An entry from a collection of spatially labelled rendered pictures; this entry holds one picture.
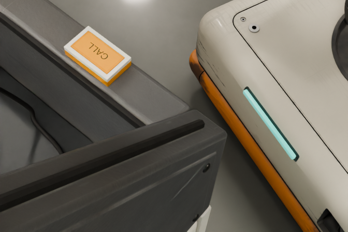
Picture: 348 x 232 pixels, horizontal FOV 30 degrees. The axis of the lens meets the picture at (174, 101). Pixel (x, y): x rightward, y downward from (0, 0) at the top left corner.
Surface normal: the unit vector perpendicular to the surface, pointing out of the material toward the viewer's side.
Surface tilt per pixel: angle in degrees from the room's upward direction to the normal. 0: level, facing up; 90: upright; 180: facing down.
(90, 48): 0
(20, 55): 90
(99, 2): 0
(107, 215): 90
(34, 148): 0
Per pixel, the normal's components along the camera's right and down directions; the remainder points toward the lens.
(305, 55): 0.05, -0.51
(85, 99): -0.64, 0.65
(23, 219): 0.47, -0.81
